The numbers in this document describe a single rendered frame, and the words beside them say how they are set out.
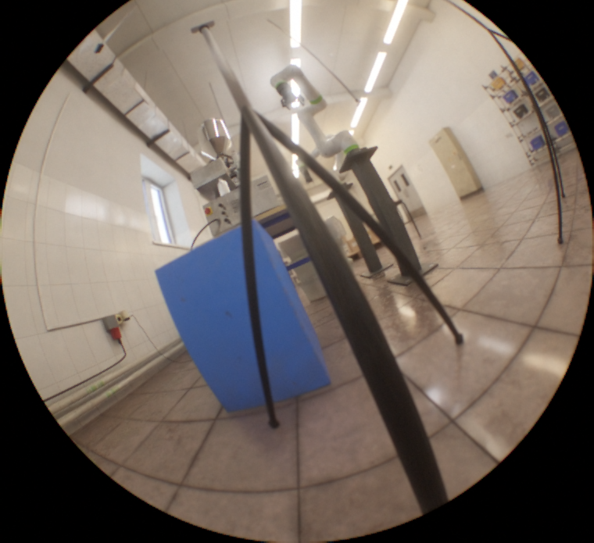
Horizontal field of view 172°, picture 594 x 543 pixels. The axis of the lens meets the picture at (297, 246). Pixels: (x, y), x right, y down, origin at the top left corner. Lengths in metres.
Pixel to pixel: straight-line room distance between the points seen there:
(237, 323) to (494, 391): 0.71
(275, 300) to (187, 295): 0.29
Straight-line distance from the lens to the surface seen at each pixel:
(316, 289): 1.99
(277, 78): 1.49
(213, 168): 1.50
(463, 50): 6.04
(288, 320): 0.61
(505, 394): 0.52
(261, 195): 1.28
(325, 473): 0.51
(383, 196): 1.39
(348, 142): 1.50
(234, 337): 0.66
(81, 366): 1.70
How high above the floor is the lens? 0.42
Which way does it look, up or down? 4 degrees up
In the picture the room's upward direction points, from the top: 24 degrees counter-clockwise
